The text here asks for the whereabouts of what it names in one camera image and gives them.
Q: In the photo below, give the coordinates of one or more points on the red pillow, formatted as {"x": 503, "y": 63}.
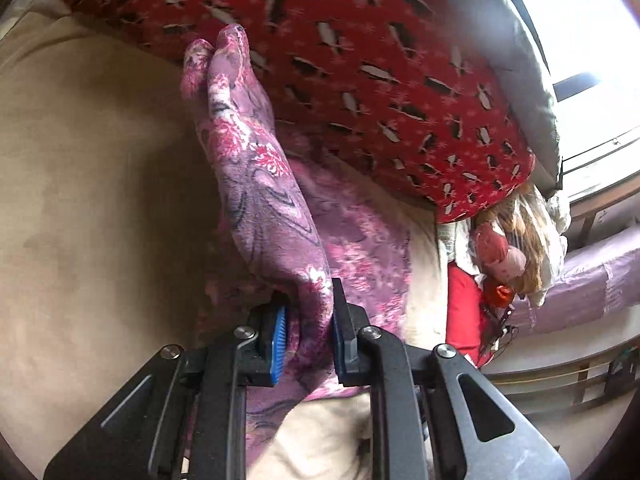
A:
{"x": 465, "y": 318}

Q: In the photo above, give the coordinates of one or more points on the beige fleece blanket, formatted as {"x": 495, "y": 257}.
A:
{"x": 109, "y": 246}

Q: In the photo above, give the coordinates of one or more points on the purple floral cloth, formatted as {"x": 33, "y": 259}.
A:
{"x": 294, "y": 218}

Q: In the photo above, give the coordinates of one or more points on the lilac bedding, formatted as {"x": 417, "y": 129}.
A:
{"x": 596, "y": 281}

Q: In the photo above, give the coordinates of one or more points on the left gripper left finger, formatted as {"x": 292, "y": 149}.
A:
{"x": 182, "y": 415}

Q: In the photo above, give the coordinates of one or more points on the doll with red clothes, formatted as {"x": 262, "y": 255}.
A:
{"x": 521, "y": 243}

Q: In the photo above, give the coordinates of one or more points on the red penguin pattern blanket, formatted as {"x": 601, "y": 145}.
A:
{"x": 397, "y": 88}

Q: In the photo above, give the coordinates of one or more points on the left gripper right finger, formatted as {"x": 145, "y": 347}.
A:
{"x": 434, "y": 414}

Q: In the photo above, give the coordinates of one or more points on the grey pillow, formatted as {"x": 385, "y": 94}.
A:
{"x": 504, "y": 33}

